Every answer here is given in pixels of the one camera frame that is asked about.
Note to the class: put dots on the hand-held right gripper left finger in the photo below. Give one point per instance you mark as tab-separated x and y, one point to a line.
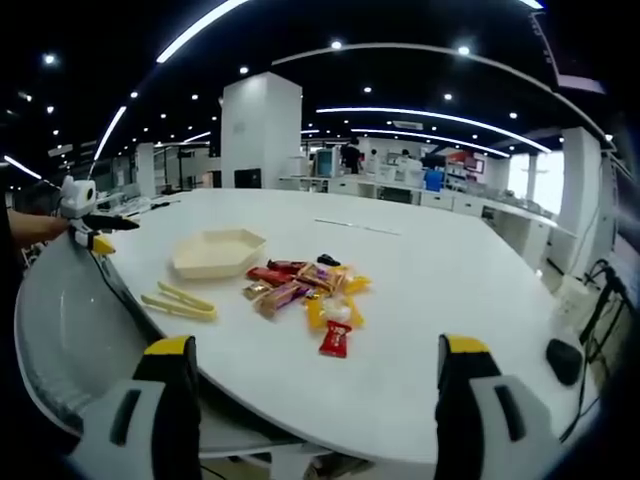
150	425

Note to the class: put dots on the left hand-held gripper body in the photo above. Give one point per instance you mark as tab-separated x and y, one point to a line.
77	197

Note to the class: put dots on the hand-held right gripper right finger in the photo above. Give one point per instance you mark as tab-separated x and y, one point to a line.
495	430

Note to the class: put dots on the beige plastic food tongs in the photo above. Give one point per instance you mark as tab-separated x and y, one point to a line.
180	302

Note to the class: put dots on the beige hexagonal container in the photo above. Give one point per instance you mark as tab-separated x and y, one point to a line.
217	255

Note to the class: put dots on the red candy food wrapper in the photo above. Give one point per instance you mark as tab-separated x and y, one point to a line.
335	340

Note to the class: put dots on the pile of snack food packets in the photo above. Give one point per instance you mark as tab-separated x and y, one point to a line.
305	290

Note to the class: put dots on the black oval case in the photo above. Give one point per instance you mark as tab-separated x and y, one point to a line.
564	361

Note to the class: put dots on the grey curved chair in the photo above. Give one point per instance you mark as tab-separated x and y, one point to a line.
70	340

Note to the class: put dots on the black monitor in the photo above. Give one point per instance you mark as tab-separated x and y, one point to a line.
247	178

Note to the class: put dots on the small black object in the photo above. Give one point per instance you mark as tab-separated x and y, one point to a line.
328	259

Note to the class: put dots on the thin metal strip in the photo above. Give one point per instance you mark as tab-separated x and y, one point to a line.
357	226

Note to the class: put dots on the blue box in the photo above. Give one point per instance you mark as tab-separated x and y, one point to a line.
434	180

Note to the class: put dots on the black chair frame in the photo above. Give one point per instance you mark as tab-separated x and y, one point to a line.
607	295

